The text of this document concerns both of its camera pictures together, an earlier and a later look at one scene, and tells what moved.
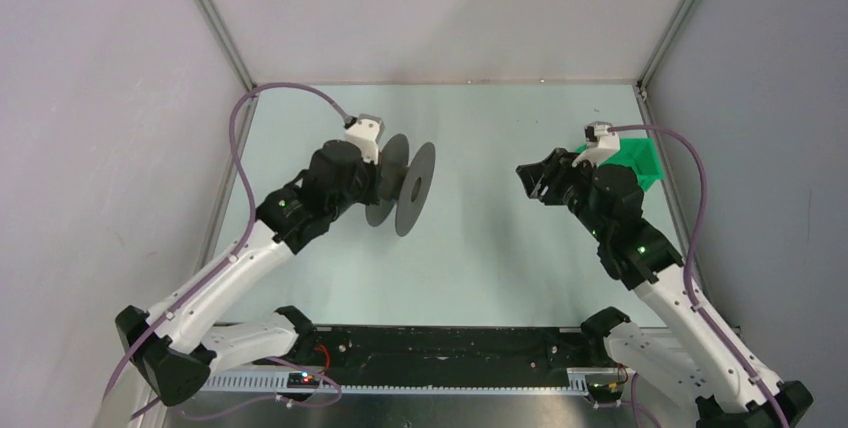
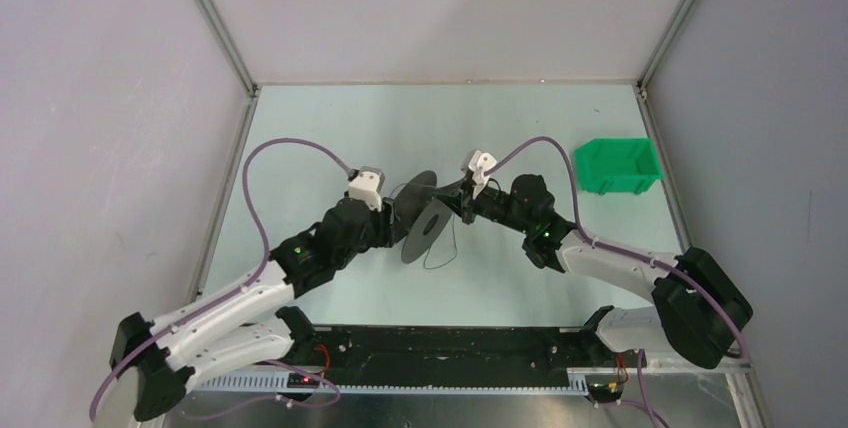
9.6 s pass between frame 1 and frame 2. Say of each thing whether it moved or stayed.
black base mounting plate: stayed
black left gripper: moved
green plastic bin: stayed
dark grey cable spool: moved
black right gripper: moved
